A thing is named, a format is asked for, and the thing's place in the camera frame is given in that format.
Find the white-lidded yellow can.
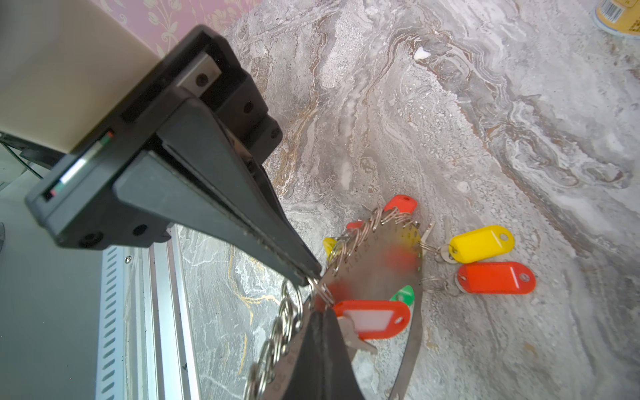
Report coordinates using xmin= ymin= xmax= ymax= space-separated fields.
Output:
xmin=593 ymin=0 xmax=639 ymax=38

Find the yellow key tag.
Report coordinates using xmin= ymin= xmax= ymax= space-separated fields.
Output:
xmin=437 ymin=225 xmax=515 ymax=264

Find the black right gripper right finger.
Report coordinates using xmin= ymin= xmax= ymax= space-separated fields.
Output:
xmin=323 ymin=309 xmax=363 ymax=400

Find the green key tag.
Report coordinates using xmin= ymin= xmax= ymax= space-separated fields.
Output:
xmin=391 ymin=285 xmax=415 ymax=307

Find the red key tag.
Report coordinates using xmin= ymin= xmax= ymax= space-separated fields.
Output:
xmin=333 ymin=300 xmax=411 ymax=355
xmin=454 ymin=262 xmax=537 ymax=295
xmin=383 ymin=194 xmax=418 ymax=214

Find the aluminium front rail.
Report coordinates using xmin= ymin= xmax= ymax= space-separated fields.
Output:
xmin=95 ymin=228 xmax=202 ymax=399

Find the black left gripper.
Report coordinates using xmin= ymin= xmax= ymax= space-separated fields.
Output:
xmin=26 ymin=25 xmax=322 ymax=287

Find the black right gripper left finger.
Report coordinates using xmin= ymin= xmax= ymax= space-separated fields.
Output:
xmin=283 ymin=312 xmax=323 ymax=400

